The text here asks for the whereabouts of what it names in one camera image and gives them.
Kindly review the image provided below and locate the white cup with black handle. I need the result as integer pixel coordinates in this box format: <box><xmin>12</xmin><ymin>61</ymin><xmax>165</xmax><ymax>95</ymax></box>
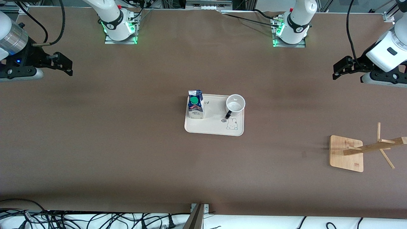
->
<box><xmin>225</xmin><ymin>94</ymin><xmax>246</xmax><ymax>120</ymax></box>

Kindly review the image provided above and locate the blue white milk carton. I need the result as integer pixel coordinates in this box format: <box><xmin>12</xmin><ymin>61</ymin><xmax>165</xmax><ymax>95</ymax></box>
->
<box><xmin>188</xmin><ymin>90</ymin><xmax>204</xmax><ymax>120</ymax></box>

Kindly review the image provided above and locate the wooden cup rack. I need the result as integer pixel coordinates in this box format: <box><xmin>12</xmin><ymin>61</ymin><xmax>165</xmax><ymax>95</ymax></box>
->
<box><xmin>329</xmin><ymin>122</ymin><xmax>407</xmax><ymax>173</ymax></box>

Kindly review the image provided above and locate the aluminium corner profile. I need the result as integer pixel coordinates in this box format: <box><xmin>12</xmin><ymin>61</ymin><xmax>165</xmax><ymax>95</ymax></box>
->
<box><xmin>383</xmin><ymin>2</ymin><xmax>407</xmax><ymax>23</ymax></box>

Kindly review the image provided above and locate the cream tray with rabbit print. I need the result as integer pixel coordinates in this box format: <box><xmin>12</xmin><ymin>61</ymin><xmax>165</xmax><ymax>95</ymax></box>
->
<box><xmin>184</xmin><ymin>94</ymin><xmax>245</xmax><ymax>136</ymax></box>

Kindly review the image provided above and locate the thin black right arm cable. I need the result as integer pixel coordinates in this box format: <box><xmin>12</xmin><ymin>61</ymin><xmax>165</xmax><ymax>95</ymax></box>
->
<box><xmin>13</xmin><ymin>0</ymin><xmax>49</xmax><ymax>45</ymax></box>

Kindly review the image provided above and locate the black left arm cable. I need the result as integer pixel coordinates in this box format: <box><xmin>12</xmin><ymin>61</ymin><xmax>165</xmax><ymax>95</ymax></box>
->
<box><xmin>346</xmin><ymin>0</ymin><xmax>363</xmax><ymax>66</ymax></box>

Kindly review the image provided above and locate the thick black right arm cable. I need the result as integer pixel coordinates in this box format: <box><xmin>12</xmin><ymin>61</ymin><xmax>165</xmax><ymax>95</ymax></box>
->
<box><xmin>32</xmin><ymin>0</ymin><xmax>66</xmax><ymax>47</ymax></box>

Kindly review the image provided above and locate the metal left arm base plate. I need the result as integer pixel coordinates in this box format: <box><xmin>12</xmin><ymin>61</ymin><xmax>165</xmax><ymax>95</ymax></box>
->
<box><xmin>271</xmin><ymin>17</ymin><xmax>307</xmax><ymax>48</ymax></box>

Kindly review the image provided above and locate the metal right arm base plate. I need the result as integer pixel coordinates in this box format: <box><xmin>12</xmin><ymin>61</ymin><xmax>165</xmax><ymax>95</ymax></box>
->
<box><xmin>104</xmin><ymin>13</ymin><xmax>139</xmax><ymax>45</ymax></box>

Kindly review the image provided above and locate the black table cable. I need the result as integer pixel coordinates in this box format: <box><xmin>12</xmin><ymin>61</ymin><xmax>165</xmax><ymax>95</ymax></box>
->
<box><xmin>218</xmin><ymin>10</ymin><xmax>280</xmax><ymax>27</ymax></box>
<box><xmin>253</xmin><ymin>9</ymin><xmax>283</xmax><ymax>21</ymax></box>

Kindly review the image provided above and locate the aluminium profile post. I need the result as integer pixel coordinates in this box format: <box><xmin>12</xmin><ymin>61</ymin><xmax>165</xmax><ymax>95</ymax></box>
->
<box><xmin>183</xmin><ymin>204</ymin><xmax>205</xmax><ymax>229</ymax></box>

